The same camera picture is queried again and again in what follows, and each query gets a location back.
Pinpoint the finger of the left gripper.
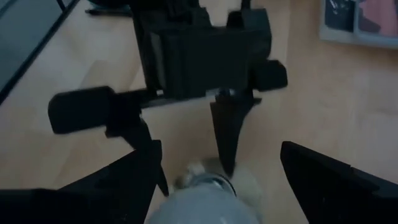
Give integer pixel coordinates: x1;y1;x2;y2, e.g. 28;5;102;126
48;86;170;197
210;60;289;178

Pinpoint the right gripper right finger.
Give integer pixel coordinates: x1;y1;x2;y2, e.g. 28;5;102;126
280;141;398;224

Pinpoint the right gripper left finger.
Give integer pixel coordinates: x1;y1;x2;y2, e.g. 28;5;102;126
0;140;162;224

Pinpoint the white lightbulb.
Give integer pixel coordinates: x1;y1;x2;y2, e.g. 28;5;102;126
146;172;262;224

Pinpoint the book with landscape cover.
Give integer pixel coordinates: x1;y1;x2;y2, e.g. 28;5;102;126
318;0;398;50

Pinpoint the black aluminium table frame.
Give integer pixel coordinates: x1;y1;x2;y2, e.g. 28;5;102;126
0;0;82;105

